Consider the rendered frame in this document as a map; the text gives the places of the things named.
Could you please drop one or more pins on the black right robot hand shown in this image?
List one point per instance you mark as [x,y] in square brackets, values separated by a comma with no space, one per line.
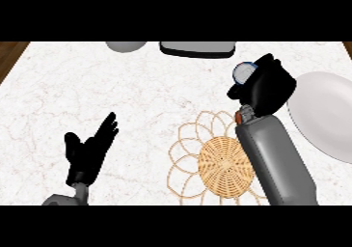
[269,88]

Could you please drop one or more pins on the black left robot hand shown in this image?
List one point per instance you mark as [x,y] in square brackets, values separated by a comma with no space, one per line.
[88,157]

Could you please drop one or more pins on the blue rimmed can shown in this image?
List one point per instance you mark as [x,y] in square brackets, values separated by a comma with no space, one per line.
[242,72]

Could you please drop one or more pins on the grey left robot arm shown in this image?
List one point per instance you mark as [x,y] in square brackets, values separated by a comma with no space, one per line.
[74,197]

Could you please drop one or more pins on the white plate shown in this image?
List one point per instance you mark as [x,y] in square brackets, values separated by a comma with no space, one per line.
[326,115]

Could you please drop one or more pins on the woven wicker placemat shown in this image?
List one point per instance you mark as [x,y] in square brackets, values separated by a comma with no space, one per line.
[221,160]

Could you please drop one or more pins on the grey round object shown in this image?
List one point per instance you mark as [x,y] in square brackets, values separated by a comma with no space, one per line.
[127,46]

